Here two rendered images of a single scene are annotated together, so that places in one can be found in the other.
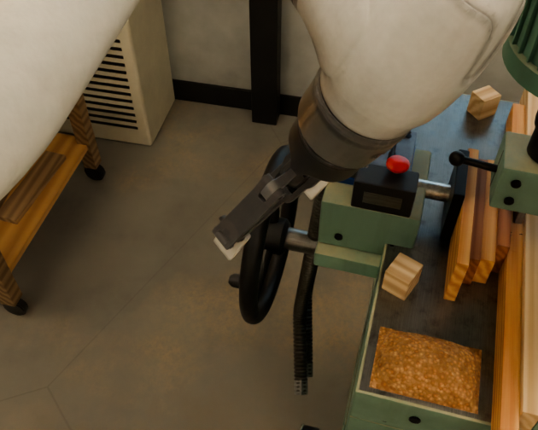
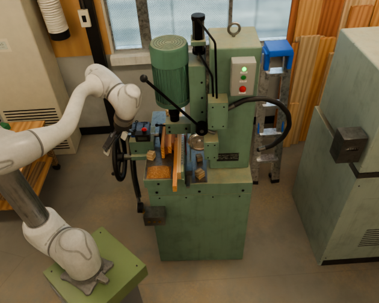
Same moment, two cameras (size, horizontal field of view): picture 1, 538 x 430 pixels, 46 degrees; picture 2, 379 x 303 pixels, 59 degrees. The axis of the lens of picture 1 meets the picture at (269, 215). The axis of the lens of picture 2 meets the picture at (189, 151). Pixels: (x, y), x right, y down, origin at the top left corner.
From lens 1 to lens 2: 1.02 m
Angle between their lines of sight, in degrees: 11
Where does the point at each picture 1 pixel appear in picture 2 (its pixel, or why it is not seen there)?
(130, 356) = (85, 223)
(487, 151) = not seen: hidden behind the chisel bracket
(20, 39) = (72, 112)
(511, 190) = (169, 129)
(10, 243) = not seen: hidden behind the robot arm
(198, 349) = (109, 215)
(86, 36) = (79, 110)
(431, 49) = (128, 103)
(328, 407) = not seen: hidden behind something
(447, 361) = (162, 168)
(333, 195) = (131, 140)
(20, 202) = (32, 180)
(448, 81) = (133, 107)
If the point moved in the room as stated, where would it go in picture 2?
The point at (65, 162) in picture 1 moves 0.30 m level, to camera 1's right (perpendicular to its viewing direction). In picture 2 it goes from (45, 164) to (81, 156)
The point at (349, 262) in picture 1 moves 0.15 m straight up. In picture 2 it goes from (139, 157) to (136, 136)
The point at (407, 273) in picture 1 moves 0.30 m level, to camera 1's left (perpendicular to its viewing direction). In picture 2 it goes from (151, 153) to (95, 165)
